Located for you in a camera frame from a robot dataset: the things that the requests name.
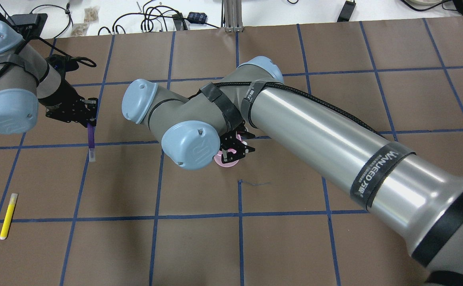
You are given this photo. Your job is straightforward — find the pink mesh cup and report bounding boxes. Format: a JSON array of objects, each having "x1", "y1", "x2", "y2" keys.
[{"x1": 214, "y1": 133, "x2": 246, "y2": 167}]

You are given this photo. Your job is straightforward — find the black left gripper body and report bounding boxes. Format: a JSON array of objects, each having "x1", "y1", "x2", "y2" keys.
[{"x1": 45, "y1": 83, "x2": 85, "y2": 124}]

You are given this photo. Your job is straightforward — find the black camera stand base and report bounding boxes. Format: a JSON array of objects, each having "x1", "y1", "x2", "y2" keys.
[{"x1": 7, "y1": 13, "x2": 48, "y2": 39}]

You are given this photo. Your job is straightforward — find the aluminium frame post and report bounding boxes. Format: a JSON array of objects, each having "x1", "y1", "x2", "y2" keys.
[{"x1": 222, "y1": 0, "x2": 244, "y2": 33}]

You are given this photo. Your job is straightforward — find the black power adapter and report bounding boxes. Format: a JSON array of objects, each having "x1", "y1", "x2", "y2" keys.
[{"x1": 337, "y1": 0, "x2": 356, "y2": 22}]

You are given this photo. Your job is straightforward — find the yellow highlighter pen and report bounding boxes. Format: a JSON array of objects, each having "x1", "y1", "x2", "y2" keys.
[{"x1": 0, "y1": 193, "x2": 18, "y2": 240}]

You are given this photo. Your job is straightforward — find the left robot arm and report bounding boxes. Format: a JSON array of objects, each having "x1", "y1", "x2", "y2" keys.
[{"x1": 0, "y1": 21, "x2": 99, "y2": 135}]

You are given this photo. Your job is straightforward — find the purple highlighter pen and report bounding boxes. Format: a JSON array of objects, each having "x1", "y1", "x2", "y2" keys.
[{"x1": 87, "y1": 123, "x2": 96, "y2": 162}]

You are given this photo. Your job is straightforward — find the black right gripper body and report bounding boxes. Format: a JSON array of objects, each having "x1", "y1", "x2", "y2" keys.
[{"x1": 220, "y1": 123, "x2": 250, "y2": 159}]

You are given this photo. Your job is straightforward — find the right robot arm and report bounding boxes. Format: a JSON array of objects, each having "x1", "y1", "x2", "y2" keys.
[{"x1": 122, "y1": 56, "x2": 463, "y2": 286}]

